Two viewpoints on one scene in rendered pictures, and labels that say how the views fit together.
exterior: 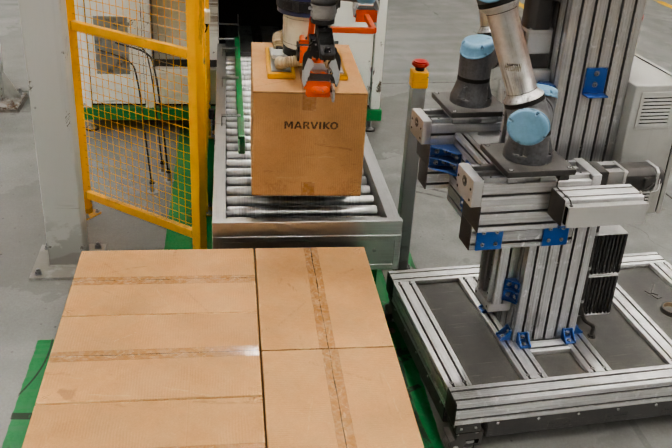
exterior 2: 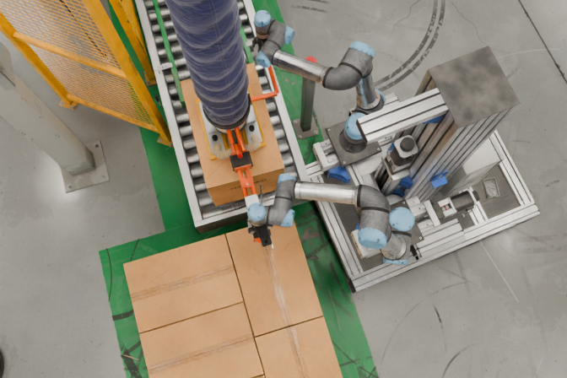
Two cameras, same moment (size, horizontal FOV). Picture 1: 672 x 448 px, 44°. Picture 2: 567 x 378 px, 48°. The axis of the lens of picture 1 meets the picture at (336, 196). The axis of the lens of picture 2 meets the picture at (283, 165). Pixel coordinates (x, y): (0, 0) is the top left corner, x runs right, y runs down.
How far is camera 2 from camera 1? 2.82 m
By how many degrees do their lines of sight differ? 48
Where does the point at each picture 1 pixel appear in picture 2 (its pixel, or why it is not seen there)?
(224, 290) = (219, 285)
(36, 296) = (78, 208)
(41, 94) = (34, 133)
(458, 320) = (351, 207)
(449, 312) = not seen: hidden behind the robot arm
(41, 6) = (13, 107)
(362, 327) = (304, 302)
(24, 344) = (92, 256)
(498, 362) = not seen: hidden behind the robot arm
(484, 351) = not seen: hidden behind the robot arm
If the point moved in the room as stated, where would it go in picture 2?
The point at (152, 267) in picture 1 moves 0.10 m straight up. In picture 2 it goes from (171, 271) to (168, 269)
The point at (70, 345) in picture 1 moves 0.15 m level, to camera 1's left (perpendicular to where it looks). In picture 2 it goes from (153, 358) to (126, 362)
